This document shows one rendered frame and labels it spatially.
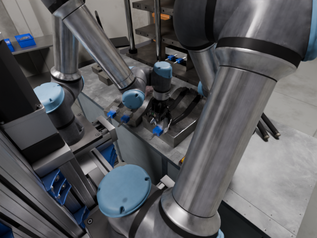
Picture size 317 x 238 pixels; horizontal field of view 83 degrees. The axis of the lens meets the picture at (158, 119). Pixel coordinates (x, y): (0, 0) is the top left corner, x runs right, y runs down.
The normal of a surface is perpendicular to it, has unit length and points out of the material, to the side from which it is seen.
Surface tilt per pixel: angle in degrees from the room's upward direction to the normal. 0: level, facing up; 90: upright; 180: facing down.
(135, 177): 8
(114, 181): 8
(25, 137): 90
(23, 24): 90
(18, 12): 90
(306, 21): 92
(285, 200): 0
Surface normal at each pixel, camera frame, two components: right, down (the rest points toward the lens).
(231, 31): -0.86, -0.14
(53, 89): -0.04, -0.65
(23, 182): 0.69, 0.47
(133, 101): -0.03, 0.67
